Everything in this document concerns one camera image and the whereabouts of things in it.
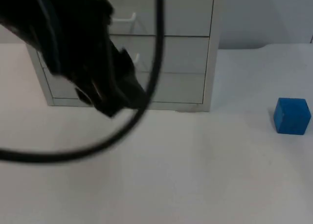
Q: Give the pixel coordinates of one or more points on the blue cube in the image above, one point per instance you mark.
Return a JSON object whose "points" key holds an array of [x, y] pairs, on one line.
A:
{"points": [[292, 116]]}

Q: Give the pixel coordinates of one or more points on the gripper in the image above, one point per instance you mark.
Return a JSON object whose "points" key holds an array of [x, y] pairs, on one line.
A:
{"points": [[110, 96]]}

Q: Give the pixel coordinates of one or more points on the grey chest of drawers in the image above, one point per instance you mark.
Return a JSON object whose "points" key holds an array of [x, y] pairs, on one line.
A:
{"points": [[185, 57]]}

